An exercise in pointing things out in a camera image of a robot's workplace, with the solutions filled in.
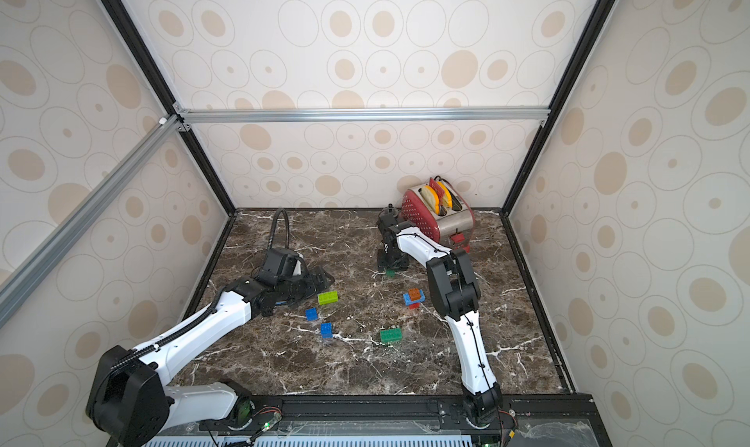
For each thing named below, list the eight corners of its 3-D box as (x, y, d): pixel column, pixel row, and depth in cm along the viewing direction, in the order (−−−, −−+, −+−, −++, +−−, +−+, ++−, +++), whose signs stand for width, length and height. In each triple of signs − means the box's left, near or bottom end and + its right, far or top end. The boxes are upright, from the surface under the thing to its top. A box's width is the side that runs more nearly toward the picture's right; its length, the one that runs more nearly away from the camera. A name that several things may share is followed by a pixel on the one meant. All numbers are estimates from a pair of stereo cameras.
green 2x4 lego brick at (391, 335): (380, 342, 88) (380, 339, 86) (380, 331, 90) (380, 328, 88) (402, 342, 88) (403, 339, 86) (402, 331, 90) (402, 328, 88)
